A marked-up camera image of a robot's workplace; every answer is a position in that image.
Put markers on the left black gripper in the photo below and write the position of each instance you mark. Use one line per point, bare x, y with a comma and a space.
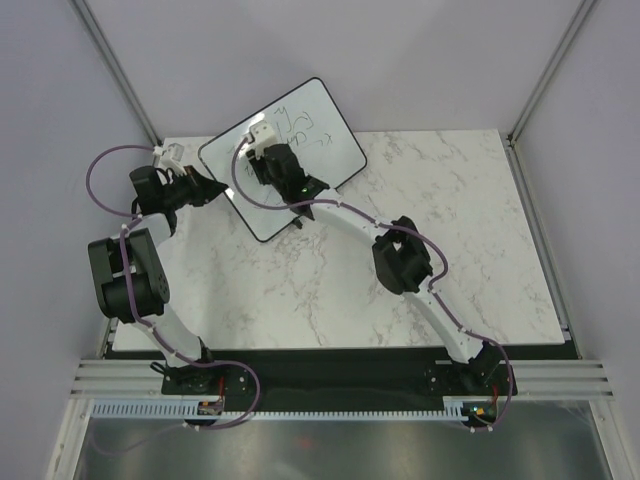
191, 185

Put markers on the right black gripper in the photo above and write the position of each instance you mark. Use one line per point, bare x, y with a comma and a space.
256, 162

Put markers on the white whiteboard black frame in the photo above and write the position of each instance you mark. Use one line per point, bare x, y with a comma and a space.
309, 121

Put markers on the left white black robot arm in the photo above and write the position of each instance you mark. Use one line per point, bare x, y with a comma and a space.
129, 279

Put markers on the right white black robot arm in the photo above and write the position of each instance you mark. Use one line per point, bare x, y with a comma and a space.
400, 255

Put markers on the black whiteboard foot near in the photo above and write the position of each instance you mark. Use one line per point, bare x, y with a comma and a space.
298, 223

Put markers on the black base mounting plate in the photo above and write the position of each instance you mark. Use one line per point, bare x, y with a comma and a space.
327, 379

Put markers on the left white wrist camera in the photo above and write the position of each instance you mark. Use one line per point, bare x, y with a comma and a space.
168, 156

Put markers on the left aluminium corner post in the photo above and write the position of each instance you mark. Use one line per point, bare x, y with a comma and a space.
98, 38

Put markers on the aluminium corner post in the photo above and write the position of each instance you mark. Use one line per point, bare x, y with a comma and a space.
570, 35
98, 38

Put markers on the white slotted cable duct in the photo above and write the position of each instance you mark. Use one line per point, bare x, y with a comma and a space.
209, 408

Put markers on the aluminium rail frame front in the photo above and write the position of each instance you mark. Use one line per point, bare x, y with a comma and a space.
536, 379

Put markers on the right aluminium corner post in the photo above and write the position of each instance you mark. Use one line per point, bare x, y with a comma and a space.
570, 35

